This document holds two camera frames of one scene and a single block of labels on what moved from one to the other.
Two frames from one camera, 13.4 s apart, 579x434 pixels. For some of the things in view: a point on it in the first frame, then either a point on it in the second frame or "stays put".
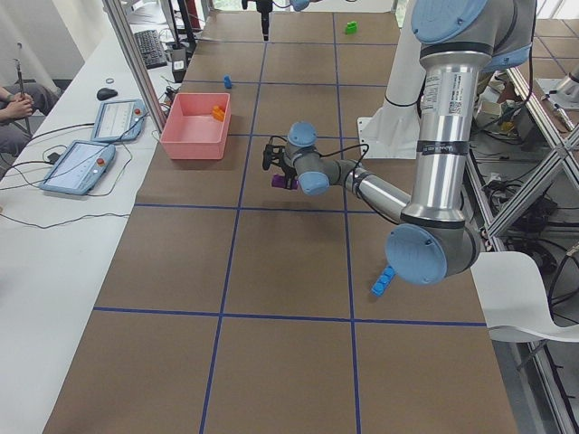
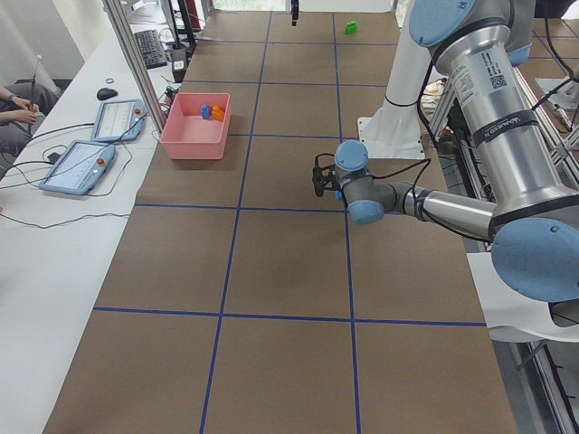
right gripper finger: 265,24 to 295,11
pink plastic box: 191,132 stays put
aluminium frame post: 118,14 stays put
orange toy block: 218,113 stays put
